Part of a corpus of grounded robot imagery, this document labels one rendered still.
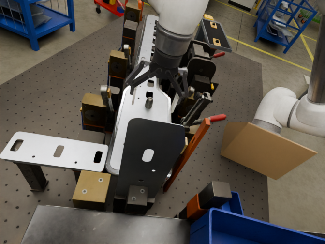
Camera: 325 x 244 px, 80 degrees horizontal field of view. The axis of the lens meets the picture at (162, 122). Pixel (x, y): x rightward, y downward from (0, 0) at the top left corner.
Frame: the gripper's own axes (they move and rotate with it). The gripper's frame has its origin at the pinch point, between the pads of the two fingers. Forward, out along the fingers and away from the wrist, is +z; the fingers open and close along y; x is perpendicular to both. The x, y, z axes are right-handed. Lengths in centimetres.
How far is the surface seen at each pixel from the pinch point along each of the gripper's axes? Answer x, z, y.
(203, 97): 0.4, -7.3, -14.9
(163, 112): -11.0, 13.5, -6.7
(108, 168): 18.4, 13.9, 10.6
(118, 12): -313, 92, 58
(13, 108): -24, 44, 67
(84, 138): 7.6, 15.6, 21.1
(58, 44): -205, 113, 120
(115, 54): -39.6, 8.9, 19.1
